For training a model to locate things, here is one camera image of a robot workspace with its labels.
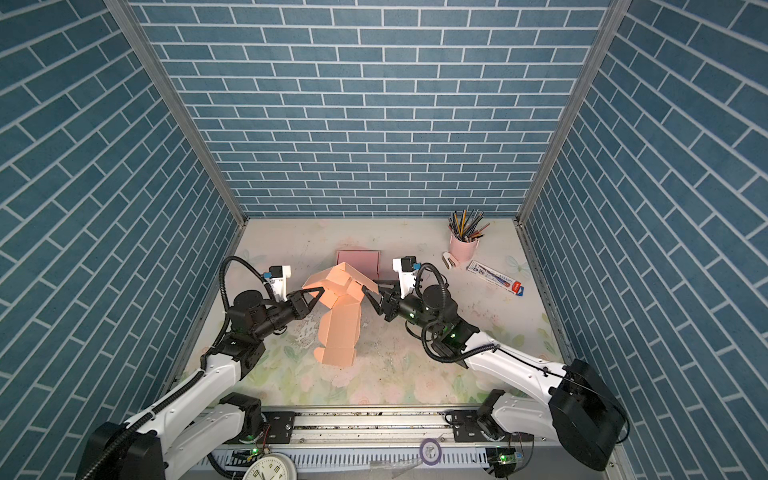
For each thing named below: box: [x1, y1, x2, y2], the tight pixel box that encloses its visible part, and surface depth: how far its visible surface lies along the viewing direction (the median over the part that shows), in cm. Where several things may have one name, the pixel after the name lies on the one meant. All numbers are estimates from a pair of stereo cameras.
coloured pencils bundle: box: [447, 209, 491, 242], surface depth 104 cm
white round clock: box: [242, 452, 298, 480], surface depth 67 cm
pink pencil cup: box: [449, 235, 480, 262], surface depth 104 cm
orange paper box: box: [302, 262, 379, 368], surface depth 71 cm
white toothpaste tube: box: [466, 260, 525, 297], surface depth 104 cm
